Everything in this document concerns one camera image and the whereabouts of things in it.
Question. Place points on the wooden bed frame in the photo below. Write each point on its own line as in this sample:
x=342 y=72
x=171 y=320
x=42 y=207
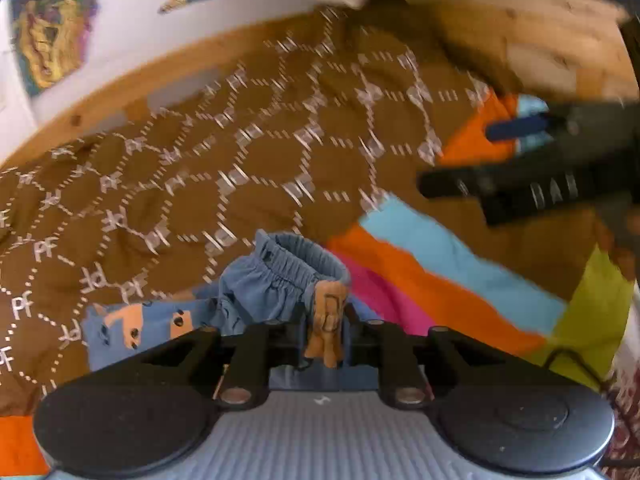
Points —
x=525 y=25

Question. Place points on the red and white patterned cloth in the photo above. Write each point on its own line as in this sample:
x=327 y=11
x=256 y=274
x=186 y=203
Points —
x=625 y=410

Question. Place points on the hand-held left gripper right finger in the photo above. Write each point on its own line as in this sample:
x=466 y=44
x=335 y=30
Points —
x=392 y=345

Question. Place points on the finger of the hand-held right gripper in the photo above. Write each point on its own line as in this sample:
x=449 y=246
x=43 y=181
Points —
x=450 y=182
x=520 y=127

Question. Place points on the brown patterned blanket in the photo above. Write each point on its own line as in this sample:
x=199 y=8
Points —
x=280 y=125

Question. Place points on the yellow and purple wall poster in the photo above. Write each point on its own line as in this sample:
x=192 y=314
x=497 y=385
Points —
x=52 y=25

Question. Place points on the colourful striped blanket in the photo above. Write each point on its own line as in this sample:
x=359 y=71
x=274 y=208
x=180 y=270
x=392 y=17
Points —
x=450 y=280

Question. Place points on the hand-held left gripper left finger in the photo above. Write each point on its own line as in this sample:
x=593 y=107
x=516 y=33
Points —
x=260 y=345

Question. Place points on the blue pants with orange print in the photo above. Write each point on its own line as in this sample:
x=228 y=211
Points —
x=270 y=285

